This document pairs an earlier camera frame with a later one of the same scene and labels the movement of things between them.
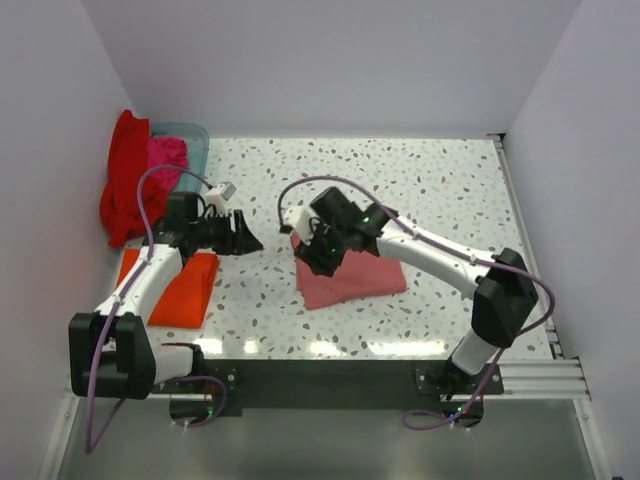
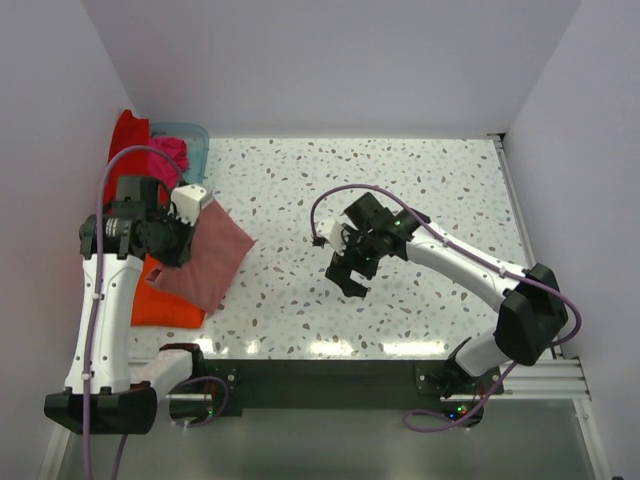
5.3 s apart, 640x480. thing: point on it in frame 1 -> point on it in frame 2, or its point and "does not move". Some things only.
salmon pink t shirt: [361, 276] -> [219, 248]
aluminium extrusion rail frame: [557, 379] does not move
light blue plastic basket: [196, 137] does not move
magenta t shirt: [165, 152] does not move
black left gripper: [236, 231] -> [181, 245]
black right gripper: [314, 257] -> [357, 258]
